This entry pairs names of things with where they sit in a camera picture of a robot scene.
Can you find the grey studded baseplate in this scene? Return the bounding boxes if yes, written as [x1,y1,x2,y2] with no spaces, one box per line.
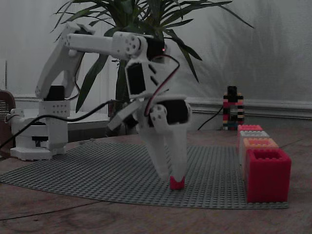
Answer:
[0,140,290,210]

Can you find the orange brick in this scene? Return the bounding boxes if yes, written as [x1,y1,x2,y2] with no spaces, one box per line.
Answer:
[242,137,279,169]

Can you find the red and black servo cable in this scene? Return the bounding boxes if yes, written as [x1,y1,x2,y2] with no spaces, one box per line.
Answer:
[143,55,181,117]

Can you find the red hollow Lego block tower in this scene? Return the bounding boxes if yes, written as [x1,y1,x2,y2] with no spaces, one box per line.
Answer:
[246,149,293,203]

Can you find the grey brick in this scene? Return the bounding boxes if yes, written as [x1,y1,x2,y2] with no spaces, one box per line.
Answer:
[239,131,271,167]

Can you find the multicoloured brick tower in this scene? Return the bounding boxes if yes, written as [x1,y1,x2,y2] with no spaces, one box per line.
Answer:
[222,85,245,131]

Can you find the large pink brick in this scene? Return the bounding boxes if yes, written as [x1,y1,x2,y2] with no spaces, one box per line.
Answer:
[237,124,264,150]

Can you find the large leafy houseplant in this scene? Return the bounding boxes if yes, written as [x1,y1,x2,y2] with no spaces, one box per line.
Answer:
[50,0,255,120]

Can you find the small red brick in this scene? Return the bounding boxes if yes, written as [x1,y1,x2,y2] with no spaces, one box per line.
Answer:
[169,175,185,191]

